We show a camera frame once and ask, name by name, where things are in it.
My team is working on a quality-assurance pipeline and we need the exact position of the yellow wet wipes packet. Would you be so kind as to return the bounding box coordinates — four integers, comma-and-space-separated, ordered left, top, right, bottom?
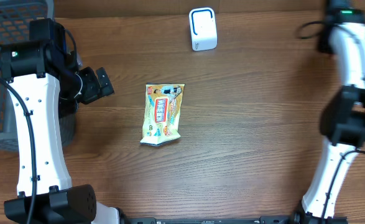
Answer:
140, 83, 185, 146

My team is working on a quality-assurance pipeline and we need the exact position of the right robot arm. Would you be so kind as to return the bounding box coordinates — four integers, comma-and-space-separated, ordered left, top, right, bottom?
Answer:
284, 0, 365, 223

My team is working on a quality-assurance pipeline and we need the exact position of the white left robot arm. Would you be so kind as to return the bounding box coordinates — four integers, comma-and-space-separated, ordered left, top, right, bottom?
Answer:
0, 19, 121, 223

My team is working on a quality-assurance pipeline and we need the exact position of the white barcode scanner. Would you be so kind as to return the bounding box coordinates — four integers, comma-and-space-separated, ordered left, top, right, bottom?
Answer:
188, 7, 218, 52

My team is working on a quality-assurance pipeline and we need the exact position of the dark grey plastic basket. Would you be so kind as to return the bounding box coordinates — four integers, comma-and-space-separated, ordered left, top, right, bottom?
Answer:
0, 0, 55, 152

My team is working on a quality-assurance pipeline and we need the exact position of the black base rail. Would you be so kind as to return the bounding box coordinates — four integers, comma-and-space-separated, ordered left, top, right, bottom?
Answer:
119, 216, 349, 224

